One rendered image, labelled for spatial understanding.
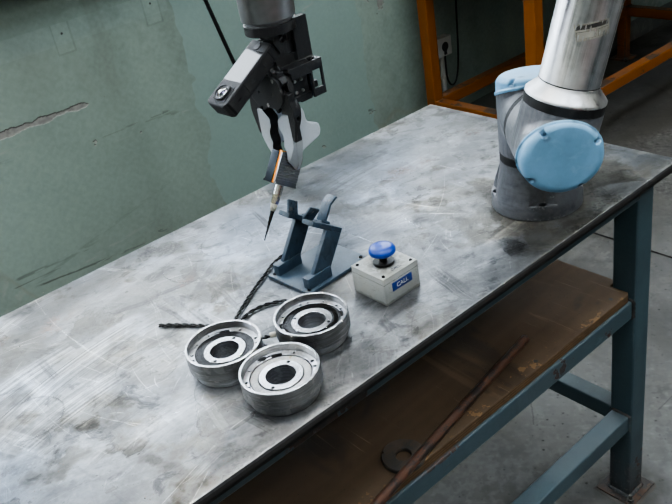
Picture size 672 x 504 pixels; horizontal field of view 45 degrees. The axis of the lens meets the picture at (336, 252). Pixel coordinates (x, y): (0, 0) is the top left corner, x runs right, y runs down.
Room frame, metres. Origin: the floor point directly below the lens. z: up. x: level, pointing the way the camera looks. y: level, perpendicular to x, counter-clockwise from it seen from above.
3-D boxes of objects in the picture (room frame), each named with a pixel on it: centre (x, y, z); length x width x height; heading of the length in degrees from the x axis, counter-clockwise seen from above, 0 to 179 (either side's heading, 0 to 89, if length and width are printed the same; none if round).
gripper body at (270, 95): (1.11, 0.03, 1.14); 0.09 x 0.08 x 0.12; 128
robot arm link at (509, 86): (1.19, -0.35, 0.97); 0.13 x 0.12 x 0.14; 174
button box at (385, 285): (1.02, -0.07, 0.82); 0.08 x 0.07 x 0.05; 126
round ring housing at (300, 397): (0.81, 0.10, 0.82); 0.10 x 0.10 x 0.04
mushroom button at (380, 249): (1.01, -0.07, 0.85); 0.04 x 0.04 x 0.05
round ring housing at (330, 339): (0.92, 0.05, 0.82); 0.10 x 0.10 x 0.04
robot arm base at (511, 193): (1.20, -0.35, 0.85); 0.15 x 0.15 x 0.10
